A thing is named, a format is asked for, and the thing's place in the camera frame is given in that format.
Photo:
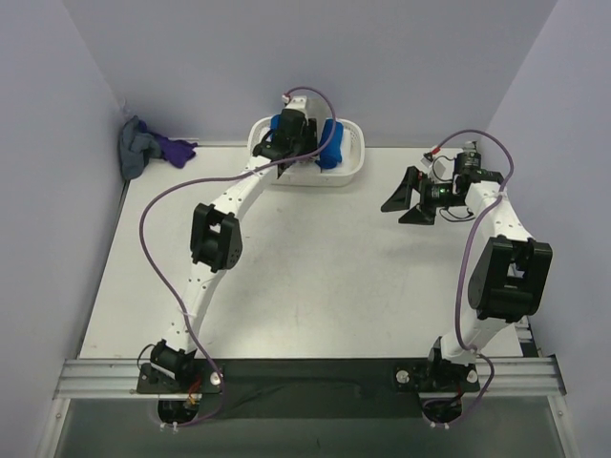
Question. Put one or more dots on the purple cloth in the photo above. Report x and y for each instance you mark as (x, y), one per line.
(176, 151)

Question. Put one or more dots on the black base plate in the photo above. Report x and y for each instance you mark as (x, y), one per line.
(199, 378)
(420, 376)

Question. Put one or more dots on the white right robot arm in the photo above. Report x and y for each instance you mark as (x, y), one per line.
(504, 268)

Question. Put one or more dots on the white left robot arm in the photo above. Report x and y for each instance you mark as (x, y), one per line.
(216, 238)

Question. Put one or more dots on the white plastic basket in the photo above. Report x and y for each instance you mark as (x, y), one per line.
(311, 175)

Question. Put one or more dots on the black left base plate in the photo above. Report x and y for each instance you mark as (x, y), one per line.
(199, 378)

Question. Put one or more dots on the blue grey cloth pile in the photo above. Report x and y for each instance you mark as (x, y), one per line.
(136, 146)

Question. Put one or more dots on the aluminium right side rail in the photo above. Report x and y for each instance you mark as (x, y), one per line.
(526, 339)

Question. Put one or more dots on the left blue rolled towel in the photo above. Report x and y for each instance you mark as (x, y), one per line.
(274, 125)

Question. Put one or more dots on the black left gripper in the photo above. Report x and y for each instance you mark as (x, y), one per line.
(290, 132)

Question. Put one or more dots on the blue rolled towel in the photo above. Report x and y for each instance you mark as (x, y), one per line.
(274, 125)
(331, 156)

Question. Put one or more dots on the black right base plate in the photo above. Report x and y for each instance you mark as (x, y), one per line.
(420, 376)

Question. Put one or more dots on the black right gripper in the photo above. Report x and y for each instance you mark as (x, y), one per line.
(425, 197)

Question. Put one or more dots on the right blue rolled towel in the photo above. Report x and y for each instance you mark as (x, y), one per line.
(331, 156)

